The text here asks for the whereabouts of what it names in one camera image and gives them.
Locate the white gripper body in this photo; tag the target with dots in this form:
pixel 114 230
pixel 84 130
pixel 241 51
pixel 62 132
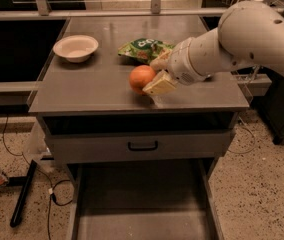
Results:
pixel 180 63

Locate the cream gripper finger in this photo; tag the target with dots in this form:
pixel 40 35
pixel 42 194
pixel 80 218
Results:
pixel 161 62
pixel 162 83

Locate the orange fruit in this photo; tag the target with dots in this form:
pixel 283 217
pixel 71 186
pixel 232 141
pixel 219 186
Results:
pixel 139 77

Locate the white paper bowl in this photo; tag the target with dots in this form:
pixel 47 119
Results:
pixel 76 48

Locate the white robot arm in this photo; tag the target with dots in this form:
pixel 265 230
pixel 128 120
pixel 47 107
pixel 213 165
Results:
pixel 249 33

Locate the grey drawer cabinet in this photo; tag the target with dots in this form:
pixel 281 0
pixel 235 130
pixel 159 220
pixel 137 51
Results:
pixel 100 85

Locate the grey upper drawer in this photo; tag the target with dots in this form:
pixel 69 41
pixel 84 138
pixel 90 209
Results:
pixel 138 137

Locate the open grey middle drawer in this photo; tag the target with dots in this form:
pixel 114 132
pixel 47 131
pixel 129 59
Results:
pixel 145 200

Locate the green chip bag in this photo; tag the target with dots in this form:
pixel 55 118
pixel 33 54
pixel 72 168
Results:
pixel 144 50

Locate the black floor stand bar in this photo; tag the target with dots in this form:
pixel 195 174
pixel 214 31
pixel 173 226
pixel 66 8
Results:
pixel 26 183

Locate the black drawer handle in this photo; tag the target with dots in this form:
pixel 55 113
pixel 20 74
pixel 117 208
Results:
pixel 141 147

